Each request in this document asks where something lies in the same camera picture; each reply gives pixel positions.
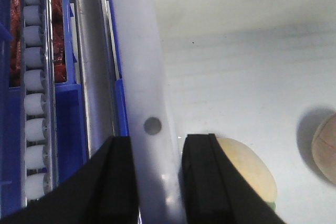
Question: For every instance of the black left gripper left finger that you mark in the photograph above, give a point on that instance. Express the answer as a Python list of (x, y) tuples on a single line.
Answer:
[(104, 190)]

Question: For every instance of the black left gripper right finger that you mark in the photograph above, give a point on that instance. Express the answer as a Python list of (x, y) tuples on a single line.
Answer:
[(214, 190)]

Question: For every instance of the white plastic tote crate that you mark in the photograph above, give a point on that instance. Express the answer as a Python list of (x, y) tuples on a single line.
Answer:
[(259, 71)]

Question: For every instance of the blue bin upper left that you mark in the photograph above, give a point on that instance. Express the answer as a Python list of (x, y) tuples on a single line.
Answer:
[(69, 112)]

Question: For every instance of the left white roller track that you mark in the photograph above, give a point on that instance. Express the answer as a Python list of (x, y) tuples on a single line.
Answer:
[(38, 136)]

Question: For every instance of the upper steel shelf rail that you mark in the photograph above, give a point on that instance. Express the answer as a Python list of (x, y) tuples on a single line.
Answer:
[(97, 73)]

